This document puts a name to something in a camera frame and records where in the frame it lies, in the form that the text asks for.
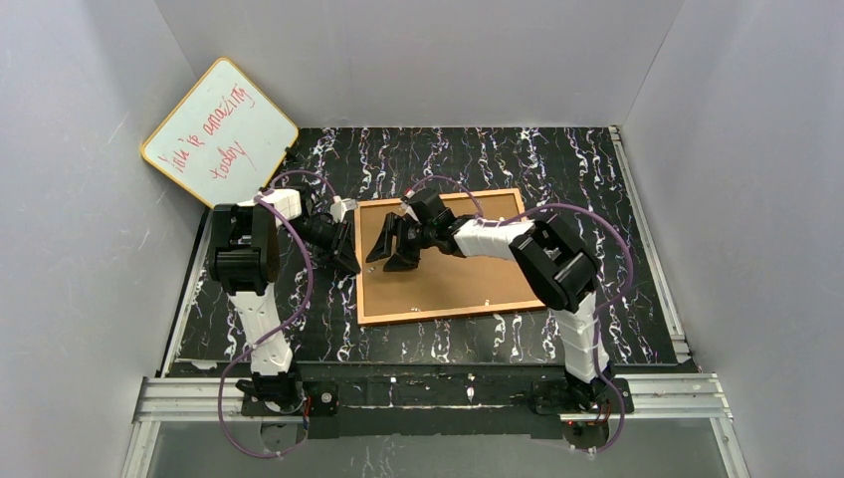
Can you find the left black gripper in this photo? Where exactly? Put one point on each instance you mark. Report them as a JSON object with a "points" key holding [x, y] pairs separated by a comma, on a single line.
{"points": [[340, 243]]}

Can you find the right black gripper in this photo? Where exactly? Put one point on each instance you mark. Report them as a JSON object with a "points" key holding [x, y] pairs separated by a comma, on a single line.
{"points": [[411, 234]]}

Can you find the orange wooden picture frame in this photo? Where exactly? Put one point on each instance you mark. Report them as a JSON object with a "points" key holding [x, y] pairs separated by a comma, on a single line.
{"points": [[362, 264]]}

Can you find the brown cardboard backing board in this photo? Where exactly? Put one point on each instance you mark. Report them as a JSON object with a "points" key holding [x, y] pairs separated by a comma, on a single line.
{"points": [[455, 277]]}

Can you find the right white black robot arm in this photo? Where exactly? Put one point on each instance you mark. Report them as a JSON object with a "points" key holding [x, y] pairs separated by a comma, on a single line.
{"points": [[559, 269]]}

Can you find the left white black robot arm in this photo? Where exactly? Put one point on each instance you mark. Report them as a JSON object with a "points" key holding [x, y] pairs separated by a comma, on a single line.
{"points": [[244, 258]]}

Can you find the whiteboard with red writing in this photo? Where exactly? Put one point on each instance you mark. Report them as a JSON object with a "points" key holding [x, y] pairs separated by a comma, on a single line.
{"points": [[224, 140]]}

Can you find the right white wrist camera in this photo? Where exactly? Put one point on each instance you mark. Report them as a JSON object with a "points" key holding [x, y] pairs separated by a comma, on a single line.
{"points": [[406, 208]]}

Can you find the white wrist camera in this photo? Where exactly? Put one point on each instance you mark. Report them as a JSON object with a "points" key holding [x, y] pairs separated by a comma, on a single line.
{"points": [[406, 208], [340, 207]]}

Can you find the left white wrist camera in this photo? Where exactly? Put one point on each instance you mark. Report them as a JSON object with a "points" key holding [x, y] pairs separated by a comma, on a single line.
{"points": [[340, 207]]}

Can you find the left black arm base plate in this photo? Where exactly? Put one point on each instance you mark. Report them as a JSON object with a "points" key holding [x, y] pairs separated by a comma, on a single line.
{"points": [[310, 398]]}

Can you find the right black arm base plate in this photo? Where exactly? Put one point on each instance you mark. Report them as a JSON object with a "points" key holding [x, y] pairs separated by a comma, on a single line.
{"points": [[559, 396]]}

